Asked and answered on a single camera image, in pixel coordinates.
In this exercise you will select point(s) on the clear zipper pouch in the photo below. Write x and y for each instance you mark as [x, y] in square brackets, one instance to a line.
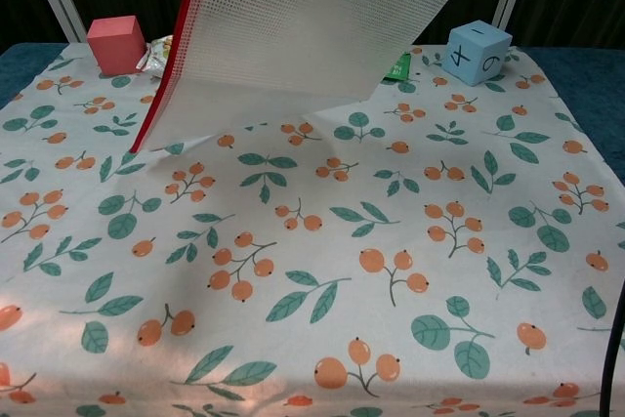
[303, 31]

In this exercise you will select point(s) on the silver snack packet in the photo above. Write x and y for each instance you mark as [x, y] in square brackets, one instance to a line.
[158, 58]

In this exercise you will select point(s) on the red foam cube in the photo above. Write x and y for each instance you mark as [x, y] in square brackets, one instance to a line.
[117, 48]

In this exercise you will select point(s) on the green sachet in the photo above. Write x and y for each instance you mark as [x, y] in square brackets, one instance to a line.
[398, 68]

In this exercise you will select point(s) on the floral leaf and berry tablecloth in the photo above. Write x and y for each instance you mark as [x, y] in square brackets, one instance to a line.
[342, 251]

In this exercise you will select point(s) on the light blue numbered cube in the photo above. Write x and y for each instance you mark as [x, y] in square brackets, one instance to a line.
[476, 53]

